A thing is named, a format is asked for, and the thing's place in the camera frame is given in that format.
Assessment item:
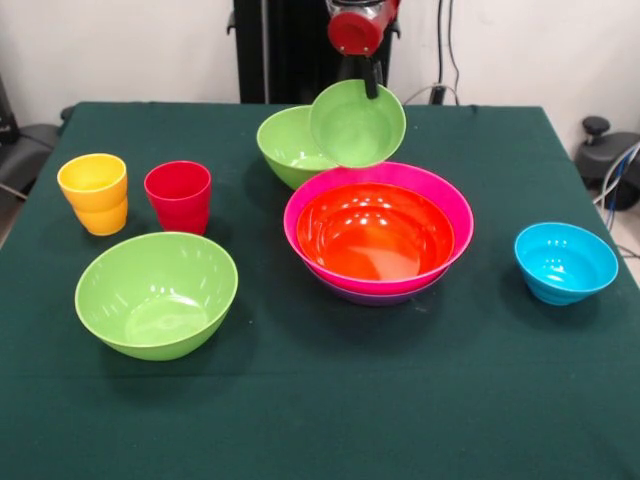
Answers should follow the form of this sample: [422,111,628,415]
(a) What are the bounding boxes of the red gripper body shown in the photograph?
[327,0,402,57]

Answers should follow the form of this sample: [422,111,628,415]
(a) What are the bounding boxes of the black chair with round knob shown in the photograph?
[574,115,640,211]

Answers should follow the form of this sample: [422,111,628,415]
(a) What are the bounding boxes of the medium green bowl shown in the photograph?
[256,105,341,191]

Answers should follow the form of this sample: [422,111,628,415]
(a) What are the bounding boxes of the small ribbed green bowl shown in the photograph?
[309,78,408,169]

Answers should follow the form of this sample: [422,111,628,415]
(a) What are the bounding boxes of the yellow cup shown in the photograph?
[56,153,129,237]

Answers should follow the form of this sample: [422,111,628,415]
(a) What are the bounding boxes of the dark green tablecloth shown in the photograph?
[0,102,640,480]

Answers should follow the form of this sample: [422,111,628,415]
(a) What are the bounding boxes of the black office chair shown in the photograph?
[0,74,74,201]

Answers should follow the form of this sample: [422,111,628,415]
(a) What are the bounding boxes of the red cup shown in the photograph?
[143,160,213,236]

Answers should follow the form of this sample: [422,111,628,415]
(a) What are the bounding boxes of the blue and white cable bundle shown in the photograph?
[592,142,640,211]

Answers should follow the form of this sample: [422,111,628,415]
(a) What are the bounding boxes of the pink bowl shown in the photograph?
[283,160,476,296]

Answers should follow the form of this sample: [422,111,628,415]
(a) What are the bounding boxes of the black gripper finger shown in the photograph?
[360,54,381,100]

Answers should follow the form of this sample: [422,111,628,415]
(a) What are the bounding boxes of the large green bowl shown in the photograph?
[74,231,240,362]

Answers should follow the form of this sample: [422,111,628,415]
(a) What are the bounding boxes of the orange bowl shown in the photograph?
[295,182,456,282]

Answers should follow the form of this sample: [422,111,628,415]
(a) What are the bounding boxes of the small blue bowl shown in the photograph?
[514,222,620,306]

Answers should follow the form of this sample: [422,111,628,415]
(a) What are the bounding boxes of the purple bowl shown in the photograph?
[319,277,446,308]

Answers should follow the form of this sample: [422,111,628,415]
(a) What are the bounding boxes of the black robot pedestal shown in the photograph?
[227,0,401,106]

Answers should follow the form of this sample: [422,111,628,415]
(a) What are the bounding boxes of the black wall cable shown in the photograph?
[437,0,461,105]

